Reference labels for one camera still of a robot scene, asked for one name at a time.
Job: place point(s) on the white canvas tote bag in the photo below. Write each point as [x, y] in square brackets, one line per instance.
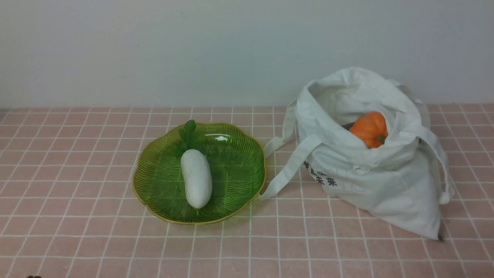
[402, 182]

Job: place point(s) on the orange toy pumpkin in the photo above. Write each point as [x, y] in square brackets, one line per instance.
[371, 129]

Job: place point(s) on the green ribbed plastic plate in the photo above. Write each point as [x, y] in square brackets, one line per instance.
[238, 169]

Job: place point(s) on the white radish with leaves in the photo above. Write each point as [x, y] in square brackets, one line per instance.
[194, 165]

